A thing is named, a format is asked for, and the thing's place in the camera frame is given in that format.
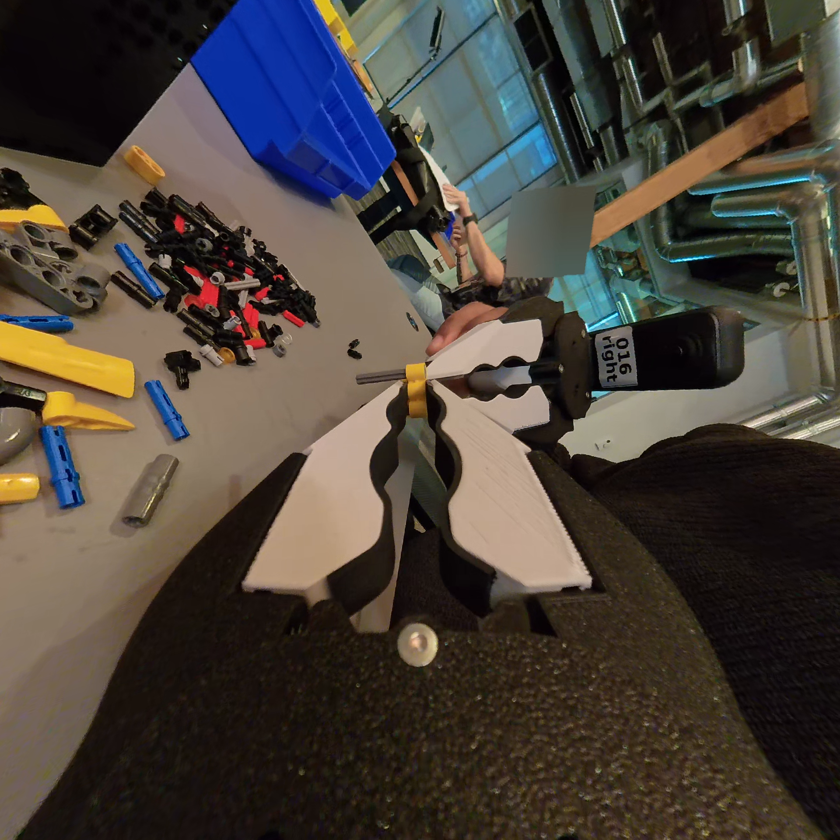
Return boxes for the silver air ducts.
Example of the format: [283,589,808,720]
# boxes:
[512,0,840,437]

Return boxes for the yellow two-hole beam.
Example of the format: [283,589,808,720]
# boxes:
[123,145,166,187]

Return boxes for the pile of yellow grey beams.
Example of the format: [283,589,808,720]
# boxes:
[0,167,136,509]

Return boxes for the black angled connector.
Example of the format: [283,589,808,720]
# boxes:
[164,350,202,390]

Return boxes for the person's black knit sweater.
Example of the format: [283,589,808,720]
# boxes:
[570,423,840,840]

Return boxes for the black perforated block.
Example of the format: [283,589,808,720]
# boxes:
[0,0,237,168]

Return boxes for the wooden ceiling beam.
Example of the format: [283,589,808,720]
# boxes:
[591,79,811,247]

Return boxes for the blue storage bin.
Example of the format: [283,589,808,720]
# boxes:
[190,0,396,200]

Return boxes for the pile of black red pins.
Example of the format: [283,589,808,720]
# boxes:
[118,187,322,368]

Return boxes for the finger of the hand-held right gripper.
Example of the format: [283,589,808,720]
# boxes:
[423,320,547,382]
[445,385,552,437]

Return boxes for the black bag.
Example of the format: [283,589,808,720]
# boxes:
[377,108,460,237]

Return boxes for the person's right hand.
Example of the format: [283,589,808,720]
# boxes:
[425,304,511,358]

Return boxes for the dark grey tube connector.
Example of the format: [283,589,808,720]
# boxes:
[121,454,180,529]

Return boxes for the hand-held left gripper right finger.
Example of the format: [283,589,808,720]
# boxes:
[428,379,594,618]

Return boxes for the blue pin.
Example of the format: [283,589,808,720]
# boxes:
[114,243,165,302]
[144,379,190,440]

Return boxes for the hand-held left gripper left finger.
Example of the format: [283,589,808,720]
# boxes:
[241,381,403,608]

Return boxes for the black two-hole connector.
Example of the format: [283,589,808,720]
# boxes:
[69,205,119,251]

